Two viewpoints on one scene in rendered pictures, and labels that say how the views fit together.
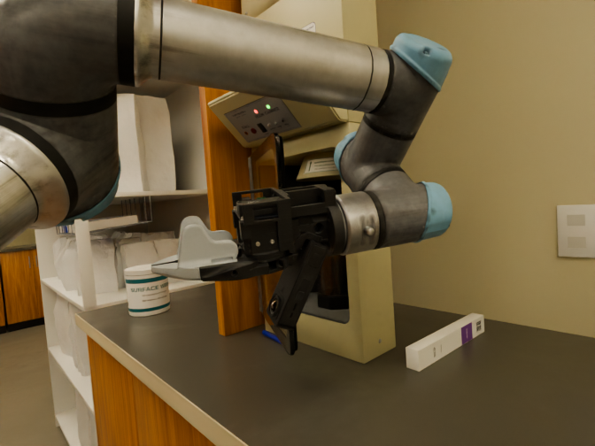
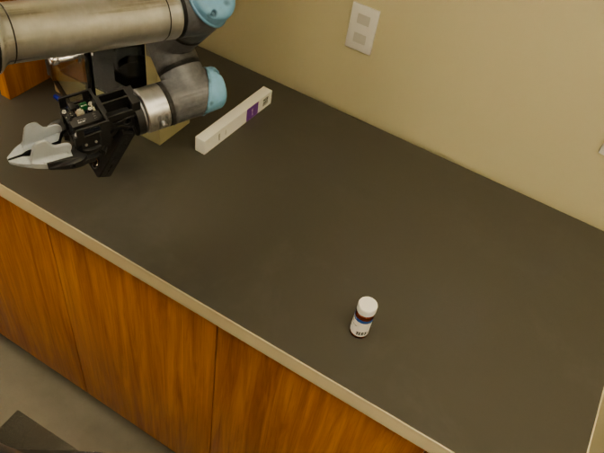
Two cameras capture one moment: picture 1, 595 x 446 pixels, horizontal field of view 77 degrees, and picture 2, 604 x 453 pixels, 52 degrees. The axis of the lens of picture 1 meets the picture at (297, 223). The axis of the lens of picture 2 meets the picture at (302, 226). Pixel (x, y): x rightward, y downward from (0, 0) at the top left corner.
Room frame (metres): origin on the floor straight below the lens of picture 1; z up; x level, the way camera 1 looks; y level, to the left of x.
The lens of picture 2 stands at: (-0.41, 0.03, 1.88)
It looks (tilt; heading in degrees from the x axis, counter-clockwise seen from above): 46 degrees down; 334
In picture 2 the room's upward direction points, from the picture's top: 11 degrees clockwise
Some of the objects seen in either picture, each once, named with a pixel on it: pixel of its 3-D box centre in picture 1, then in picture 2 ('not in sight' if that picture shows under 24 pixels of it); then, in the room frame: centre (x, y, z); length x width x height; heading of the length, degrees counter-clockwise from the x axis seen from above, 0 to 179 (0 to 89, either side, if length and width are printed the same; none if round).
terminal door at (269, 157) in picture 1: (268, 239); (60, 31); (0.79, 0.06, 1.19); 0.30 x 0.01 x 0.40; 15
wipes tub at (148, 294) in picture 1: (148, 288); not in sight; (1.23, 0.51, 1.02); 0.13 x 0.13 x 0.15
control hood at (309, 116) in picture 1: (270, 111); not in sight; (0.80, 0.04, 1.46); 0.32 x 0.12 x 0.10; 42
